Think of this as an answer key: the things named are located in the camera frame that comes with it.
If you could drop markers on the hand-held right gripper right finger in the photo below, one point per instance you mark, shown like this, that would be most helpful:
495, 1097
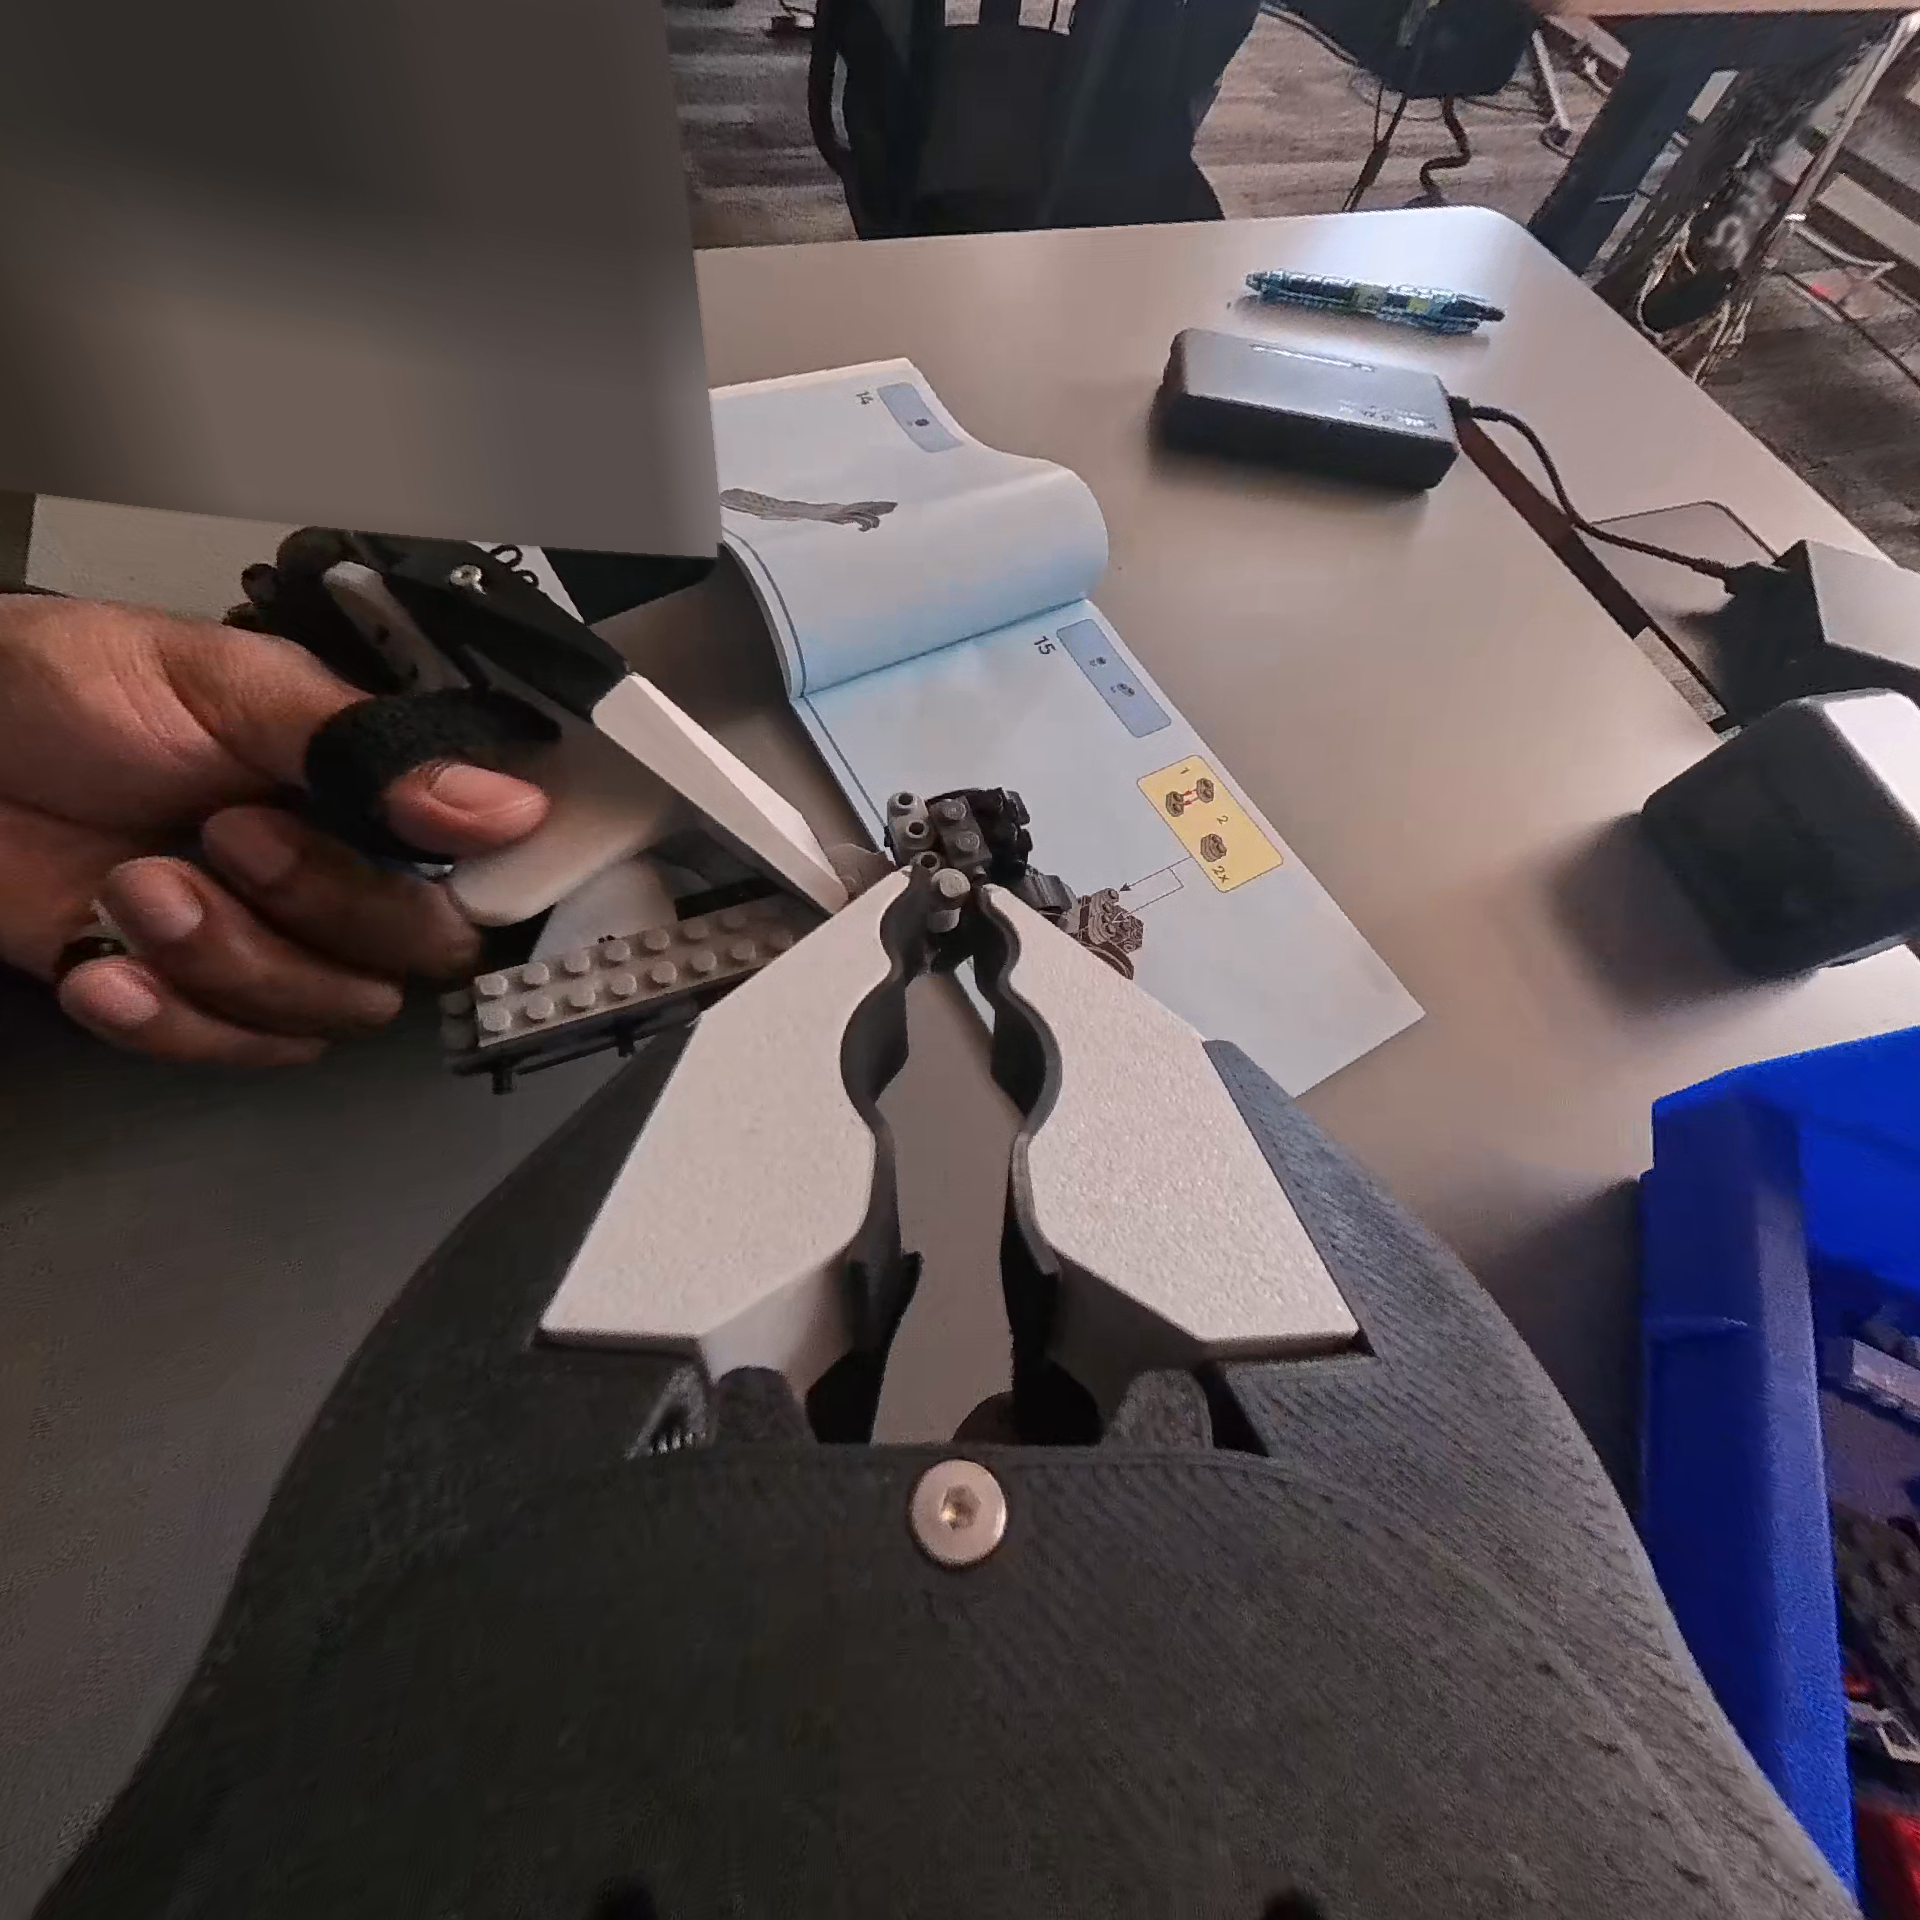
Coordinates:
1185, 1200

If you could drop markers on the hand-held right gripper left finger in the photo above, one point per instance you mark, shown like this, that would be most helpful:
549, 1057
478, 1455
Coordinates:
720, 1200

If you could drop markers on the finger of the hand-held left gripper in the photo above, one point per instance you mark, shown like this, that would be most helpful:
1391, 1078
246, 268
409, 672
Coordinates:
705, 780

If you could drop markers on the grey toy brick model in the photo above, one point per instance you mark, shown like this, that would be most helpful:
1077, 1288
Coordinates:
630, 967

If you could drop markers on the small grey round toy stud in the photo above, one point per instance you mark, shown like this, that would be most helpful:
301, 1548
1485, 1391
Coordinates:
945, 887

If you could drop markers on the blue plastic bin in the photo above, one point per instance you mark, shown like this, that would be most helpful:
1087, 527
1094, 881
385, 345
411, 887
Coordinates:
1723, 1349

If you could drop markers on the wooden edged office desk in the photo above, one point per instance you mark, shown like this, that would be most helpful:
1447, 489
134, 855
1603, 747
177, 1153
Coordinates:
1621, 135

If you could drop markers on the person's left hand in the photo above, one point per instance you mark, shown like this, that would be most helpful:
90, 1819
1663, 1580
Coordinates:
150, 780

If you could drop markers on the toy instruction booklet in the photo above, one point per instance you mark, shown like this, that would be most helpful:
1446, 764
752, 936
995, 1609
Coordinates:
930, 600

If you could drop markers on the black power bank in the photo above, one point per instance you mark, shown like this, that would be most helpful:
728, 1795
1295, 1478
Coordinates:
1306, 406

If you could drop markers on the black office chair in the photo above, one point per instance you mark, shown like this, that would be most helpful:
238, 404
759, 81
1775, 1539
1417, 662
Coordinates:
1037, 119

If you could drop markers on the pile of red black toy bricks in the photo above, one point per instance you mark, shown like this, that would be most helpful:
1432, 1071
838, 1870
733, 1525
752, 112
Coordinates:
1874, 1575

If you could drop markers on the blue patterned pen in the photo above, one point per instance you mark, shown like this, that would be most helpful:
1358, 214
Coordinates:
1381, 300

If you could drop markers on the dark flat device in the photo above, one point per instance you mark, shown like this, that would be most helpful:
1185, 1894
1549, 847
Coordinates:
1723, 525

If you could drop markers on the grey power adapter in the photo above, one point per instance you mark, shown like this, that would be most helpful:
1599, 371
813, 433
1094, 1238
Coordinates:
1845, 615

